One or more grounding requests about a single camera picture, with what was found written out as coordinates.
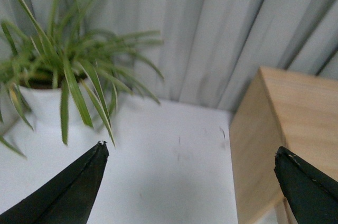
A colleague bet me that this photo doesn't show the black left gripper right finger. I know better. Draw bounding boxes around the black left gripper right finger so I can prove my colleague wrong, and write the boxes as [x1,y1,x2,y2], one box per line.
[274,146,337,223]

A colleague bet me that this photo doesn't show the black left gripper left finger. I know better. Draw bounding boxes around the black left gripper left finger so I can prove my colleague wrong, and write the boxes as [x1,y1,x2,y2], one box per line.
[1,142,109,223]

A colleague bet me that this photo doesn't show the wooden drawer cabinet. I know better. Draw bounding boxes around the wooden drawer cabinet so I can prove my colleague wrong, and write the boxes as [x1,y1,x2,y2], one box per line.
[229,67,337,223]

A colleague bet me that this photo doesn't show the white plant pot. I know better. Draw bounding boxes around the white plant pot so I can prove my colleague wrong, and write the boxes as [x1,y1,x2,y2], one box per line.
[19,79,97,127]

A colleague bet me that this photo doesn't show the green spider plant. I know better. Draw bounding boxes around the green spider plant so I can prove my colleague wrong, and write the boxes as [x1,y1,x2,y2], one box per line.
[1,0,160,144]

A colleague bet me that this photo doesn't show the grey pleated curtain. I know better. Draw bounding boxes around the grey pleated curtain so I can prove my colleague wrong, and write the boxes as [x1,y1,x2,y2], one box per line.
[1,0,337,111]

